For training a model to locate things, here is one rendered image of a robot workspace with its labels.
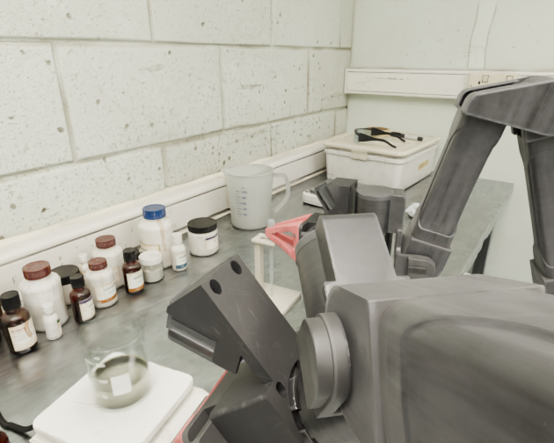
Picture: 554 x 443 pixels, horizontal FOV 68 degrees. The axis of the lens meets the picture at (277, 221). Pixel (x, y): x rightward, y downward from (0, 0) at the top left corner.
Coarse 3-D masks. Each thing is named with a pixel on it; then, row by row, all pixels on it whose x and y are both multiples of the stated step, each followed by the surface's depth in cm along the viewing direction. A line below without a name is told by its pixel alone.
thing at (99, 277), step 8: (88, 264) 72; (96, 264) 72; (104, 264) 72; (88, 272) 72; (96, 272) 72; (104, 272) 72; (112, 272) 74; (88, 280) 72; (96, 280) 72; (104, 280) 72; (112, 280) 74; (96, 288) 72; (104, 288) 73; (112, 288) 74; (96, 296) 73; (104, 296) 73; (112, 296) 74; (96, 304) 74; (104, 304) 74; (112, 304) 75
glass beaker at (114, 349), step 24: (120, 312) 44; (96, 336) 43; (120, 336) 45; (144, 336) 42; (96, 360) 39; (120, 360) 39; (144, 360) 42; (96, 384) 40; (120, 384) 40; (144, 384) 42; (120, 408) 41
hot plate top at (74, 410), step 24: (168, 384) 45; (192, 384) 46; (48, 408) 42; (72, 408) 42; (96, 408) 42; (144, 408) 42; (168, 408) 42; (48, 432) 39; (72, 432) 39; (96, 432) 39; (120, 432) 39; (144, 432) 39
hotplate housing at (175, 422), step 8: (192, 392) 46; (200, 392) 47; (184, 400) 45; (192, 400) 46; (200, 400) 46; (176, 408) 44; (184, 408) 44; (192, 408) 45; (176, 416) 43; (184, 416) 44; (168, 424) 42; (176, 424) 43; (184, 424) 43; (160, 432) 41; (168, 432) 42; (176, 432) 42; (32, 440) 41; (40, 440) 41; (48, 440) 41; (152, 440) 41; (160, 440) 41; (168, 440) 41
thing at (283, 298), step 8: (256, 240) 71; (264, 240) 71; (256, 248) 73; (256, 256) 74; (256, 264) 74; (256, 272) 75; (264, 288) 79; (280, 288) 79; (272, 296) 76; (280, 296) 76; (288, 296) 76; (296, 296) 76; (280, 304) 74; (288, 304) 74
